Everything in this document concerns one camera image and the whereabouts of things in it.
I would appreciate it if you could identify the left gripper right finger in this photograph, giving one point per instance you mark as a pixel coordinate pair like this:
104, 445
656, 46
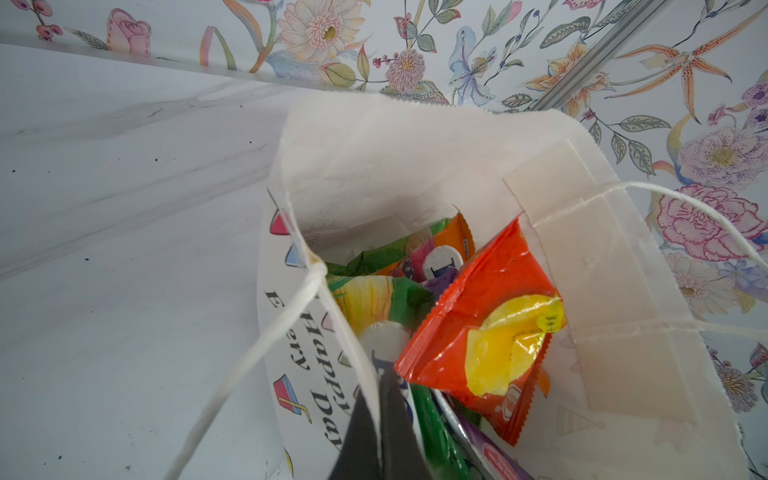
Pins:
401, 456

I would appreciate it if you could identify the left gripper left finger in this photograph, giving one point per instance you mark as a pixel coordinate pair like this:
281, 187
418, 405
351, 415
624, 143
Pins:
359, 456

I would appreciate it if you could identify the purple snack bag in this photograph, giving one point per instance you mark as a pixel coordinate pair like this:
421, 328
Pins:
485, 459

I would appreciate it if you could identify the small red snack packet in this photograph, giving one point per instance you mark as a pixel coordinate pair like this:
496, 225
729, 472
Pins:
484, 341

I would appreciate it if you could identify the green Foxs candy bag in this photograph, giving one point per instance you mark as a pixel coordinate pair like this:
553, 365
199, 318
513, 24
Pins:
384, 312

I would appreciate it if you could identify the pink Foxs candy bag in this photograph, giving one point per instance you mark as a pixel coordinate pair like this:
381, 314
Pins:
433, 266

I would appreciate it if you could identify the orange Foxs candy bag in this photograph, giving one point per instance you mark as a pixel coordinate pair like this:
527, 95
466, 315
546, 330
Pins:
387, 260

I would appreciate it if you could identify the white paper gift bag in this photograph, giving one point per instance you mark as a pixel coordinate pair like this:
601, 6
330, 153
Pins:
636, 395

